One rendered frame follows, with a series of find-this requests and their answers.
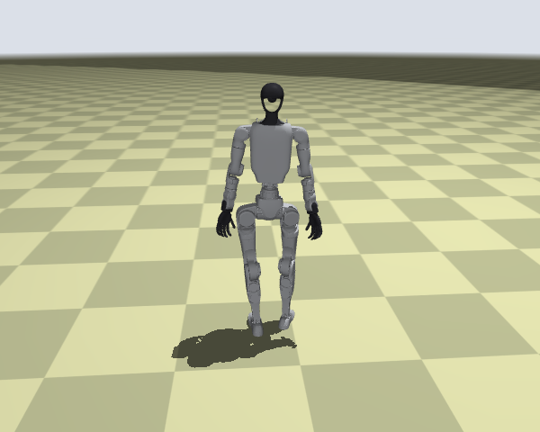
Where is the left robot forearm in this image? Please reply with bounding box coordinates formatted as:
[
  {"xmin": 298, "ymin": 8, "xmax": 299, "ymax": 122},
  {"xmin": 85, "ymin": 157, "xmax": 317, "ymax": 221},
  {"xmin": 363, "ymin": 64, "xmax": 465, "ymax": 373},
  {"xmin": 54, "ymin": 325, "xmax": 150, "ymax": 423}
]
[{"xmin": 221, "ymin": 162, "xmax": 239, "ymax": 209}]

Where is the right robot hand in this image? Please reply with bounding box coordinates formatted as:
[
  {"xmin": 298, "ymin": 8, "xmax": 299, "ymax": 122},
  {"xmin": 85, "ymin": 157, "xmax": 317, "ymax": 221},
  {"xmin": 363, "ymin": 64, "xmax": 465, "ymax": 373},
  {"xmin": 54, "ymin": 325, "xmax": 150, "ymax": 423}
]
[{"xmin": 305, "ymin": 202, "xmax": 322, "ymax": 240}]

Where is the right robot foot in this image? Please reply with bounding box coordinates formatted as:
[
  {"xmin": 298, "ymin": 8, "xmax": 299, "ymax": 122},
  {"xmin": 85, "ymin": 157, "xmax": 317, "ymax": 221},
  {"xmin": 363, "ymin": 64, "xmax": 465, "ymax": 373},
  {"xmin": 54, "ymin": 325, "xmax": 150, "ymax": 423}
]
[{"xmin": 278, "ymin": 310, "xmax": 294, "ymax": 329}]

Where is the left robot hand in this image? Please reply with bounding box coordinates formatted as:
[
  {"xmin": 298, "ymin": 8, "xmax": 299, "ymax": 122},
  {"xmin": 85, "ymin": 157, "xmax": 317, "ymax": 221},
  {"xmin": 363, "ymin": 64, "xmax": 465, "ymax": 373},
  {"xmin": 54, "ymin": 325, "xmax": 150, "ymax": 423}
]
[{"xmin": 216, "ymin": 200, "xmax": 236, "ymax": 238}]

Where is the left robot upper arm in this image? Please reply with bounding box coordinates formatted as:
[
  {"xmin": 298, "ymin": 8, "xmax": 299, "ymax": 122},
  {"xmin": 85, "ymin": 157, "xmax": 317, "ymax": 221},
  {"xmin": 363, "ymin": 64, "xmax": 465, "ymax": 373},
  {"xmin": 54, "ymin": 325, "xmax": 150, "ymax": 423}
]
[{"xmin": 229, "ymin": 124, "xmax": 252, "ymax": 176}]

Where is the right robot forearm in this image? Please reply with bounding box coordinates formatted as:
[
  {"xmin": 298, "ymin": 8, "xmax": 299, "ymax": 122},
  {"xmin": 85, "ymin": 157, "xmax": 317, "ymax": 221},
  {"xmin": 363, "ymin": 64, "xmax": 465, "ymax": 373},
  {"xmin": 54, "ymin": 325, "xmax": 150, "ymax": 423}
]
[{"xmin": 301, "ymin": 164, "xmax": 318, "ymax": 212}]

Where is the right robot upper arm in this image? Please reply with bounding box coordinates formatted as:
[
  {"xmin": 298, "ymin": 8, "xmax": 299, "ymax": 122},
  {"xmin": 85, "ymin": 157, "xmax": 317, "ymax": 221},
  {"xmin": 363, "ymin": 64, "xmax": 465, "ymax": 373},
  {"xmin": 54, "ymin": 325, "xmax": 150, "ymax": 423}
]
[{"xmin": 291, "ymin": 126, "xmax": 311, "ymax": 177}]

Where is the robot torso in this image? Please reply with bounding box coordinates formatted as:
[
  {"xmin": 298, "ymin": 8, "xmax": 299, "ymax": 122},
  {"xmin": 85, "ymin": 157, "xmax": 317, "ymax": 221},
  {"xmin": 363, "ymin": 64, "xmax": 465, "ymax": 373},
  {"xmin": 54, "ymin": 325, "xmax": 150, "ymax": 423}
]
[{"xmin": 249, "ymin": 118, "xmax": 293, "ymax": 221}]

